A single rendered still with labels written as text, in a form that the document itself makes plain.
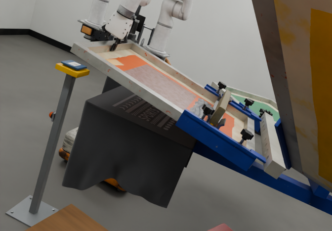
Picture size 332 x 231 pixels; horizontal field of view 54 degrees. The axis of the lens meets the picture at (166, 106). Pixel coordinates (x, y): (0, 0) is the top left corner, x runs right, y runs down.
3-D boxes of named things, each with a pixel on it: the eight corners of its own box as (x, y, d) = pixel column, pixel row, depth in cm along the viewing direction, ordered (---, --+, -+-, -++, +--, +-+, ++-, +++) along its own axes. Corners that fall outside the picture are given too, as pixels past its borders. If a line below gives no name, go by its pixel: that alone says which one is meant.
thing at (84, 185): (62, 187, 144) (88, 102, 132) (67, 183, 148) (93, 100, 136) (155, 234, 138) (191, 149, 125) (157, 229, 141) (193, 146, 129)
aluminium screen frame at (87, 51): (69, 51, 122) (73, 42, 121) (126, 45, 177) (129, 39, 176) (249, 168, 114) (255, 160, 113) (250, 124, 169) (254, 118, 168)
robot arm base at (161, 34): (151, 46, 204) (160, 22, 200) (169, 54, 202) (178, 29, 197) (142, 46, 190) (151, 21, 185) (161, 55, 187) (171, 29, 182)
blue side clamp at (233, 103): (198, 96, 169) (205, 85, 167) (200, 94, 174) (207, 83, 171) (248, 127, 166) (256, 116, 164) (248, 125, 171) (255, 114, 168)
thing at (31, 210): (5, 213, 188) (43, 60, 160) (29, 195, 209) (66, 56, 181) (37, 231, 185) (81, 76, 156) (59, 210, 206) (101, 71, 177)
